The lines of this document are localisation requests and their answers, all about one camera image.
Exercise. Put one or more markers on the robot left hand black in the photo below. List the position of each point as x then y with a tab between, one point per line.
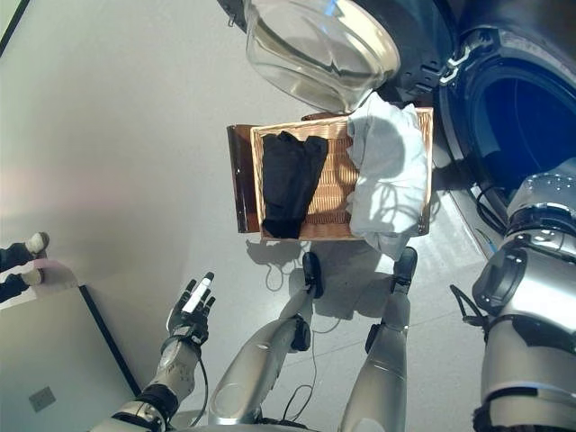
191	315

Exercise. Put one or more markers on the black garment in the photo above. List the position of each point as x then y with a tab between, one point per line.
288	180

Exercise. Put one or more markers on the white garment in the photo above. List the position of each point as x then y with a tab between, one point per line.
387	180

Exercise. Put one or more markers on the robot left arm silver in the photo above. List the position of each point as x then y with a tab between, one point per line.
173	373

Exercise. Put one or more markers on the robot right arm silver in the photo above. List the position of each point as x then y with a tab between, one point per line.
526	292

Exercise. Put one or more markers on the round washing machine door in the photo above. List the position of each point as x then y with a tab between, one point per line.
315	45

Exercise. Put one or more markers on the grey front-load washing machine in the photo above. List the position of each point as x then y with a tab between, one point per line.
517	112

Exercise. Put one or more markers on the robot left leg silver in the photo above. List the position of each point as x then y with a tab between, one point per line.
256	360

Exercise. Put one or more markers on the robot leg silver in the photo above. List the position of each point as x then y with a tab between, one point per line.
382	360
256	360

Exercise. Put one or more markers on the robot torso silver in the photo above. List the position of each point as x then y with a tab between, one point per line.
270	427

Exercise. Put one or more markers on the brown acrylic stand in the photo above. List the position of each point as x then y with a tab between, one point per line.
240	180

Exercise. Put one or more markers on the person foot white shoe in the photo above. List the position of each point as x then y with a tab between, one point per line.
27	247
22	281

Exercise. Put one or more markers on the robot right leg silver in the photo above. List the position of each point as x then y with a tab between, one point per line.
382	360

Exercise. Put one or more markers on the rectangular wicker laundry basket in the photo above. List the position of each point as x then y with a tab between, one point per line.
335	180

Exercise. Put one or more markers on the grey wall outlet plate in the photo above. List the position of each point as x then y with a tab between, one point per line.
42	399

